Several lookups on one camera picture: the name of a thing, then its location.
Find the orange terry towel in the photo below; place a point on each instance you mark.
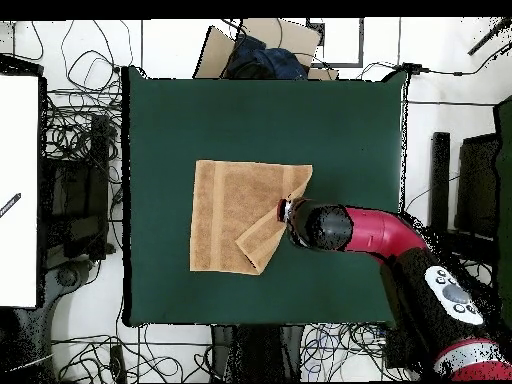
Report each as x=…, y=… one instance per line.
x=232, y=208

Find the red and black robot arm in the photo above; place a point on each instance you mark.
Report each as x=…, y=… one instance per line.
x=380, y=236

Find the dark green table cloth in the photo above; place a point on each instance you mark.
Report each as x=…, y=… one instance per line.
x=180, y=120

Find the dark blue jeans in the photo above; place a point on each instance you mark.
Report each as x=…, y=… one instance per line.
x=276, y=60

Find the black box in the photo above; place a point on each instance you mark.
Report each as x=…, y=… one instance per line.
x=394, y=352

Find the black stand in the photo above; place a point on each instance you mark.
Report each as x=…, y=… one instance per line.
x=98, y=160
x=476, y=180

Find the black power strip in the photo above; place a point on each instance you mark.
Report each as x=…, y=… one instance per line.
x=117, y=364

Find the black tripod leg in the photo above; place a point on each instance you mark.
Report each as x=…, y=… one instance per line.
x=488, y=38

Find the white panel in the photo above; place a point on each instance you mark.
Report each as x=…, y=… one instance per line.
x=18, y=160

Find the black marker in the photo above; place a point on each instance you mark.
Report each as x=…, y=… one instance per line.
x=11, y=204

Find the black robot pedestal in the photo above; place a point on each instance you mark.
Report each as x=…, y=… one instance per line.
x=256, y=356

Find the black square frame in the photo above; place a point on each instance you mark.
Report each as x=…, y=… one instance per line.
x=340, y=64

